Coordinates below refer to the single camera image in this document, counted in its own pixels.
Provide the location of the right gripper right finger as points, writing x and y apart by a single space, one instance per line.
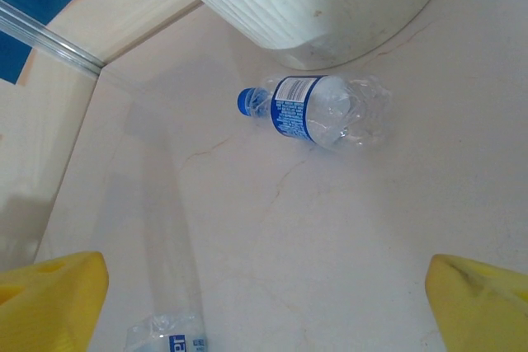
482 311

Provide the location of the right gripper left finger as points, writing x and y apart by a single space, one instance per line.
45 306

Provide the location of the white plastic waste bin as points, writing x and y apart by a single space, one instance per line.
309 6

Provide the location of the clear bottle white cap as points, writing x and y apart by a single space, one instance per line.
173 335

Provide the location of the clear bottle blue cap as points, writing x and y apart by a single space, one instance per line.
305 109

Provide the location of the aluminium frame post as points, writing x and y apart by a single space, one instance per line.
49 36

